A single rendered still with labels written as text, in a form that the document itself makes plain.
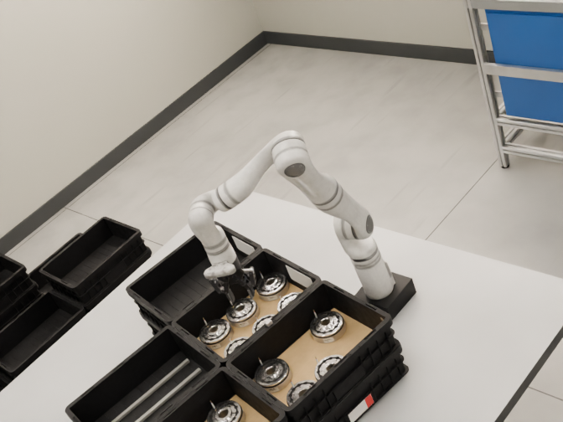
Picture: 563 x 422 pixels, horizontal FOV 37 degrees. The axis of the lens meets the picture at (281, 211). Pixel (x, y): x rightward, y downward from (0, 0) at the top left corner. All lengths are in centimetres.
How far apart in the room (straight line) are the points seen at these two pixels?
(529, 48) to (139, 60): 280
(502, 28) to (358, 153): 129
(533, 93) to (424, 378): 184
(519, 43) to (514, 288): 148
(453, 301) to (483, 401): 40
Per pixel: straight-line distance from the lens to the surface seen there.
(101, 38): 555
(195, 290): 289
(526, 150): 419
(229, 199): 224
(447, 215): 413
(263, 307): 269
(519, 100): 403
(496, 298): 265
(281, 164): 213
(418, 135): 476
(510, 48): 389
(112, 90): 562
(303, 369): 245
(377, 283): 262
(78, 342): 319
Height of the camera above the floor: 254
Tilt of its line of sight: 34 degrees down
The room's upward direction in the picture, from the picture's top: 23 degrees counter-clockwise
